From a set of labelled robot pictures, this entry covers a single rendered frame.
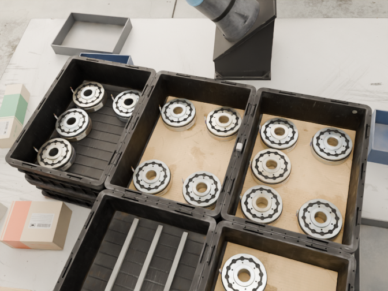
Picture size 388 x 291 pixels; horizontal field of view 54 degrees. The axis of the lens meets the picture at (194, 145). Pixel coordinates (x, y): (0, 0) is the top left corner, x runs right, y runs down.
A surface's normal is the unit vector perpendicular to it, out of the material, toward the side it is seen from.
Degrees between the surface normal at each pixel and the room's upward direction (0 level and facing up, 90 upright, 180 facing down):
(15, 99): 0
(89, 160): 0
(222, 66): 90
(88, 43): 0
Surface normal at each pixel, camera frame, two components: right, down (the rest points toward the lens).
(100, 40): -0.11, -0.52
